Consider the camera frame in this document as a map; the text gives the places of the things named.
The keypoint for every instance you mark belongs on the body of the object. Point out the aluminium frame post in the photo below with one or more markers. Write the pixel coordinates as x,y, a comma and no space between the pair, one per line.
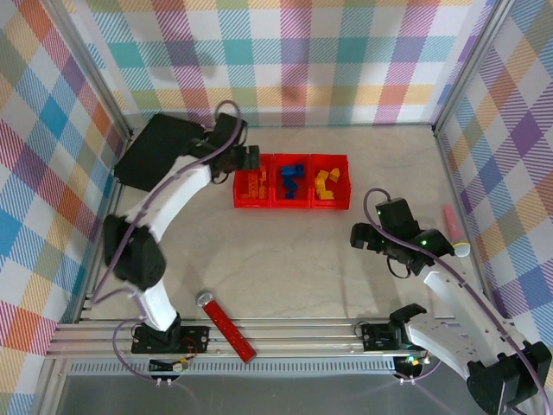
88,65
470,65

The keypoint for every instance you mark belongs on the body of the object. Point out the aluminium side rail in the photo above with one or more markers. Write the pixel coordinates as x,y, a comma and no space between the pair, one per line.
449,173
114,199

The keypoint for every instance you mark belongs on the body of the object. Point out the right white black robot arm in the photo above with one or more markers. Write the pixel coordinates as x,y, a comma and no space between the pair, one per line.
453,302

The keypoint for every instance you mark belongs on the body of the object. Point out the pink tube with pale cap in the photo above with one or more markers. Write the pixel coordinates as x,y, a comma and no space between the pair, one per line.
453,225

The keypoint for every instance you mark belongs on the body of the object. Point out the long aluminium base rail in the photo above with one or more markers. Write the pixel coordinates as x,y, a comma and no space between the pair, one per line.
302,341

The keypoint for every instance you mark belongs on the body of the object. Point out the orange square lego plate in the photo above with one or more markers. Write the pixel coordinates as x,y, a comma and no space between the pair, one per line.
247,193

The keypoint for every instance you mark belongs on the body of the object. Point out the red glitter tube silver cap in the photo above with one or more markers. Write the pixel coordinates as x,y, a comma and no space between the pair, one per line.
226,328

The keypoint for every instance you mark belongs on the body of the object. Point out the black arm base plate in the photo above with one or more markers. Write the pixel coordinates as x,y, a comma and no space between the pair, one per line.
376,337
196,337

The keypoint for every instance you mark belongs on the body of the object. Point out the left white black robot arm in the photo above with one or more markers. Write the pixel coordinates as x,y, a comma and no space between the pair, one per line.
181,190

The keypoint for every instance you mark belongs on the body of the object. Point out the yellow lego brick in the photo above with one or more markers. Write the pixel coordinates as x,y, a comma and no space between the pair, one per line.
328,195
334,174
320,176
319,187

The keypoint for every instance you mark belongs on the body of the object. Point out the small circuit board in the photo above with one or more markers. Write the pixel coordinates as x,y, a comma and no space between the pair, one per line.
170,366
412,362

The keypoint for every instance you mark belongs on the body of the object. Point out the red plastic bin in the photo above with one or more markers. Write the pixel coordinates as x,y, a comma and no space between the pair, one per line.
330,204
291,203
255,202

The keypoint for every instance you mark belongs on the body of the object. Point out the orange lego brick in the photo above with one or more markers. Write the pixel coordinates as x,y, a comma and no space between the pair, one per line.
262,191
263,177

